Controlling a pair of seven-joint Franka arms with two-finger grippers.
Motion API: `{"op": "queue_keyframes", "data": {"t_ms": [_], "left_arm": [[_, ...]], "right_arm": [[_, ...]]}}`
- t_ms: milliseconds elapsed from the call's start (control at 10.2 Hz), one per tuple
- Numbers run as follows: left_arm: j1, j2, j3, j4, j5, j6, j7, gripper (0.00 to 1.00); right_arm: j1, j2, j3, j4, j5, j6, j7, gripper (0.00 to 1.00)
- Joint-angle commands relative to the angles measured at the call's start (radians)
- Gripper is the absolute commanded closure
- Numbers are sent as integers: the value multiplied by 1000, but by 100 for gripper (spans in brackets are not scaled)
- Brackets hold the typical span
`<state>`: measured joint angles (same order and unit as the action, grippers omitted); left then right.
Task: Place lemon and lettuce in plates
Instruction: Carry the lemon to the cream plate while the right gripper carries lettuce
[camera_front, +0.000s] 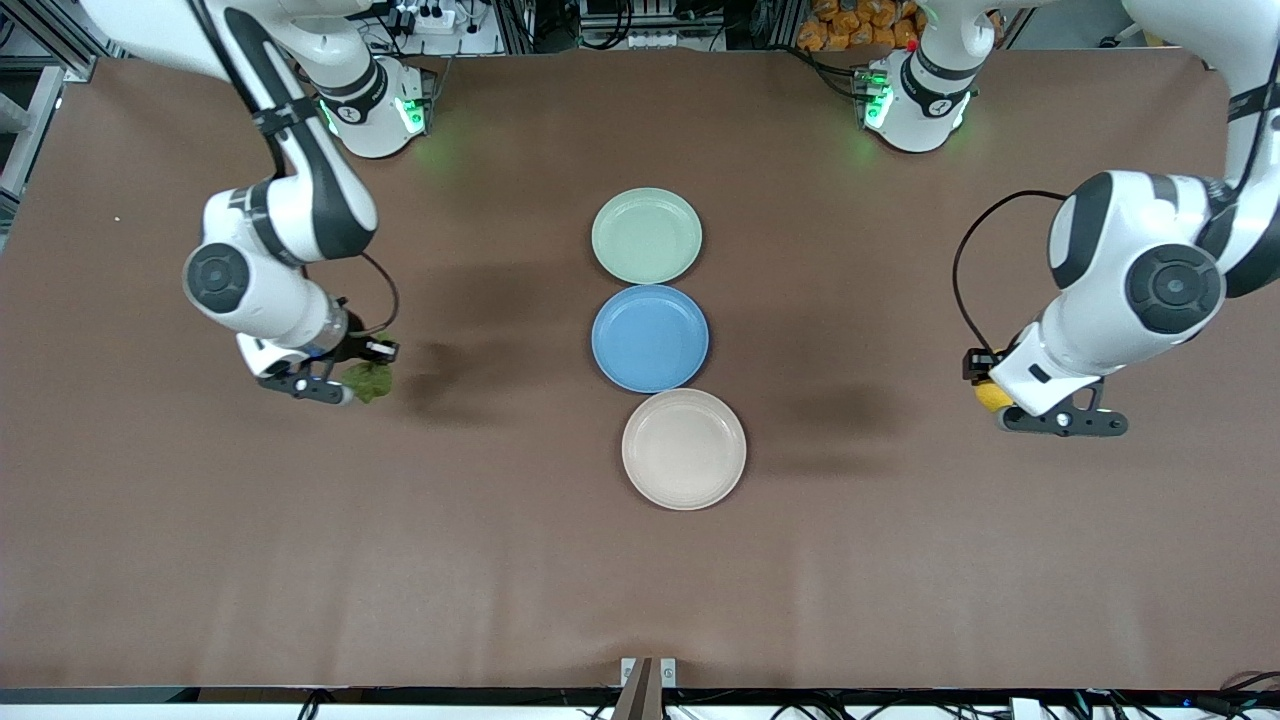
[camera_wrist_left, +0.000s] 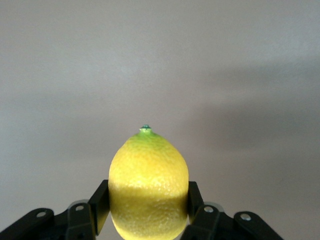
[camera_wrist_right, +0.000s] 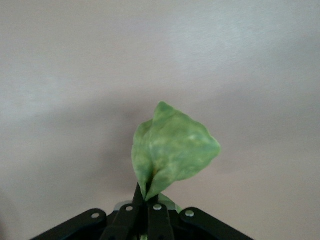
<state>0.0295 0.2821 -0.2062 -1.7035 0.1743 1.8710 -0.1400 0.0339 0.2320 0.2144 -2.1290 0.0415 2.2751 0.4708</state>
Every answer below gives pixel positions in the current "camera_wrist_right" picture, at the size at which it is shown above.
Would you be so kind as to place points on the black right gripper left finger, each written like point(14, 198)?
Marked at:
point(122, 222)

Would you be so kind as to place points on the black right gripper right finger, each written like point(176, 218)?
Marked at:
point(158, 222)

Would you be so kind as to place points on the green lettuce leaf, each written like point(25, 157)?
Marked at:
point(172, 152)

